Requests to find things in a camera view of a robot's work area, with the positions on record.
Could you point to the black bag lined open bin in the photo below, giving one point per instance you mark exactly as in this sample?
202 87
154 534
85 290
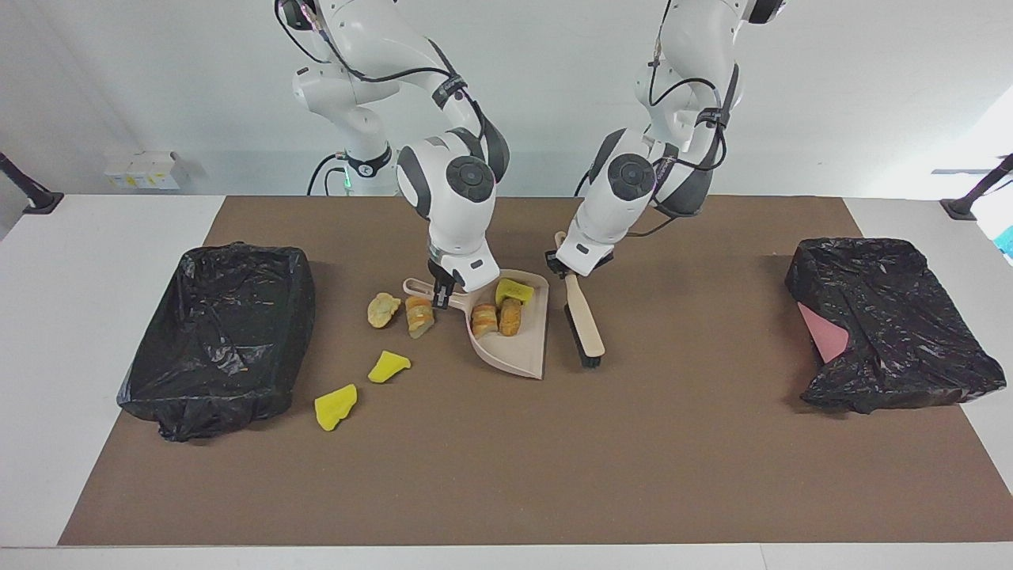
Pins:
221 332

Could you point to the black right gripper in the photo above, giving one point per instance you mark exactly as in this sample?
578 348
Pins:
445 273

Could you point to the black camera stand base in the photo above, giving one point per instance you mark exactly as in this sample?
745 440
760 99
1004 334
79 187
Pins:
977 194
28 190

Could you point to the cyan object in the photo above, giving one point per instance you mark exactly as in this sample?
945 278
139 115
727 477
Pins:
1007 241

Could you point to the yellow sponge chunk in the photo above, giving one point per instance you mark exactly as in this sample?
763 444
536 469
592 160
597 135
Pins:
514 290
388 366
335 406

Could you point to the crumpled black trash bag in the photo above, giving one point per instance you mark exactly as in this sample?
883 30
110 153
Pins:
894 317

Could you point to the beige brush with black bristles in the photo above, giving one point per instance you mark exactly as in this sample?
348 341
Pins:
584 317

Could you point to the toy croissant pastry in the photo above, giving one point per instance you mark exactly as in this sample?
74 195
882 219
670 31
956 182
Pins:
419 315
484 319

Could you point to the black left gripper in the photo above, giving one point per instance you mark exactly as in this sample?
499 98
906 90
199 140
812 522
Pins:
555 263

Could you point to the brown table mat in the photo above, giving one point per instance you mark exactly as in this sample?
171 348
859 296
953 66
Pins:
506 475

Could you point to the brown toy bread roll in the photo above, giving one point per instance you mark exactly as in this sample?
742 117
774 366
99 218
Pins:
510 317

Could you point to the white power box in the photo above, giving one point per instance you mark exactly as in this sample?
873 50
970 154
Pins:
146 169

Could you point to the pale toy pastry piece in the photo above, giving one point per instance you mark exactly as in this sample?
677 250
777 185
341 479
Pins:
384 309

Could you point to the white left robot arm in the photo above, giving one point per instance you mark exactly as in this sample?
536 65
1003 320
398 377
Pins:
633 182

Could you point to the beige plastic dustpan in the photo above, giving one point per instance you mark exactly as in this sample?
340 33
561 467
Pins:
514 352

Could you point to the pink plastic bin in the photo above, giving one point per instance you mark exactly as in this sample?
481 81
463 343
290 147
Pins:
825 336

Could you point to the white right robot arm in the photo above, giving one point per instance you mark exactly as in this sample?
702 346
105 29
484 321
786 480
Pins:
451 182

